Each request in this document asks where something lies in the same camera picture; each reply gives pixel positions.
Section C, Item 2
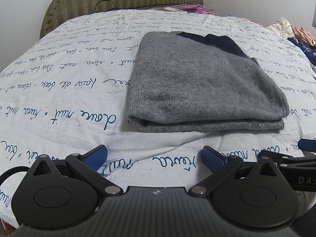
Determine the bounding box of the white power strip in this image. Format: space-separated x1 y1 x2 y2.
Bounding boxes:
164 7 188 14

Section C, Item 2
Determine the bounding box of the white garment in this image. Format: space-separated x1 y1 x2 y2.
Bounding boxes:
268 17 294 39

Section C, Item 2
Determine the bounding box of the pink garment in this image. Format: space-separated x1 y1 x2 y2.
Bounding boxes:
291 26 316 45

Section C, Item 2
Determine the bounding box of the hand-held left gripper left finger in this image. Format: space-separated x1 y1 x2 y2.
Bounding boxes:
28 144 124 198

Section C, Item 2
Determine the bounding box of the purple cloth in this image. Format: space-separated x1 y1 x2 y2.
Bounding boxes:
183 4 210 14

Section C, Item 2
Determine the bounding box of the blue garment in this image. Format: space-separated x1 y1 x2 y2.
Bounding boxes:
288 38 316 65

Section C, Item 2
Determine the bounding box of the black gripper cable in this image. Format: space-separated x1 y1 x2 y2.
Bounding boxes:
0 166 30 186

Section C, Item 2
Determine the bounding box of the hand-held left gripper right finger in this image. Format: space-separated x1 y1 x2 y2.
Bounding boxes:
188 146 281 198

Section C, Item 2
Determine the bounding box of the white printed blanket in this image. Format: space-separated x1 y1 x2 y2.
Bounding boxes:
0 8 316 228

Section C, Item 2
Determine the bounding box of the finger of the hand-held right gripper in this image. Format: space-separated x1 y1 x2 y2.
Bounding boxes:
297 139 316 153
268 151 307 169

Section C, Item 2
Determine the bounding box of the grey sweater with navy sleeves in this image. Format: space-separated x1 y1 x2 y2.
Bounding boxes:
127 31 290 132

